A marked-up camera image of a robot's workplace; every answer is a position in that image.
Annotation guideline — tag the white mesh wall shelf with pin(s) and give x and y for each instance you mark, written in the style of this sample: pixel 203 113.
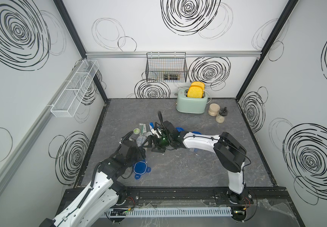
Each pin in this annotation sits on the white mesh wall shelf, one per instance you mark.
pixel 80 90

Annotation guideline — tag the black-cap glass bottle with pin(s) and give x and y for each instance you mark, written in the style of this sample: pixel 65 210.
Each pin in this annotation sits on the black-cap glass bottle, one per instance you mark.
pixel 222 114

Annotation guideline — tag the back yellow toast slice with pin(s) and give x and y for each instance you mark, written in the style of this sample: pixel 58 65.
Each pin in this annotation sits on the back yellow toast slice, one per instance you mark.
pixel 198 84

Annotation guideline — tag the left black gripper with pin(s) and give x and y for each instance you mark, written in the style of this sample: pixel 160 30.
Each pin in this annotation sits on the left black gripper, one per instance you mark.
pixel 142 152

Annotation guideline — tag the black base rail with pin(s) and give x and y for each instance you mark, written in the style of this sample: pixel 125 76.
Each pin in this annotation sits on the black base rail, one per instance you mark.
pixel 219 195

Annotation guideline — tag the beige round jar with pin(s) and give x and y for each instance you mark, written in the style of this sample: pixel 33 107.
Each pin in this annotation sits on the beige round jar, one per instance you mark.
pixel 213 109

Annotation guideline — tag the blue small toiletry tube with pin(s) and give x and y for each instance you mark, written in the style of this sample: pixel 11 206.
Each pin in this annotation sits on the blue small toiletry tube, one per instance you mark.
pixel 151 125

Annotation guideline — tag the mint green toaster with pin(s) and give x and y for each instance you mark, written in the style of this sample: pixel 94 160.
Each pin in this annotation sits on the mint green toaster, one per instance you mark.
pixel 190 105

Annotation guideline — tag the blue-lid clear container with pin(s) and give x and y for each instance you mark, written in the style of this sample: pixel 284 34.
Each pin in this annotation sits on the blue-lid clear container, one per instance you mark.
pixel 141 140
pixel 179 129
pixel 196 132

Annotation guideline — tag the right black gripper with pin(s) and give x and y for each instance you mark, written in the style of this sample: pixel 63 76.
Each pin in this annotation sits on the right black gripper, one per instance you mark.
pixel 150 138

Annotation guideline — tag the black wire wall basket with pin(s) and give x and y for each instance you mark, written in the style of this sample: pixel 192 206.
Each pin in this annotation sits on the black wire wall basket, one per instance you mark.
pixel 166 67

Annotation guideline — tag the yellow toast slice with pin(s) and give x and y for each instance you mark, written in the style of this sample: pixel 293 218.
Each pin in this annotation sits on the yellow toast slice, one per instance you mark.
pixel 198 84
pixel 195 92

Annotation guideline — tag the front yellow toast slice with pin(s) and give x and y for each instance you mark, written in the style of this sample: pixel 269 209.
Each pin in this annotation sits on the front yellow toast slice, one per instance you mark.
pixel 195 92

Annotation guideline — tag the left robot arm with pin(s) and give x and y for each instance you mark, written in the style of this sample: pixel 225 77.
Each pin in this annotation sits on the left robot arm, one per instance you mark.
pixel 103 191

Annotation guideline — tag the white slotted cable duct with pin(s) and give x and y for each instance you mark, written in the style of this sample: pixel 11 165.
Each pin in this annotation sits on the white slotted cable duct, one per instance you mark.
pixel 170 212

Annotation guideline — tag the green toothbrush packet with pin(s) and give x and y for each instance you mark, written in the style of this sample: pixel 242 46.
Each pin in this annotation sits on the green toothbrush packet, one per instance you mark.
pixel 142 128

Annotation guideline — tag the green round toiletry tin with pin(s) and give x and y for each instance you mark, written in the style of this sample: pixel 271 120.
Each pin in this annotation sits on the green round toiletry tin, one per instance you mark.
pixel 136 131

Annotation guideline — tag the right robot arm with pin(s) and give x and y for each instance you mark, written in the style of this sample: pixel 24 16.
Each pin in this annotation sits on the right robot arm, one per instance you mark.
pixel 231 154

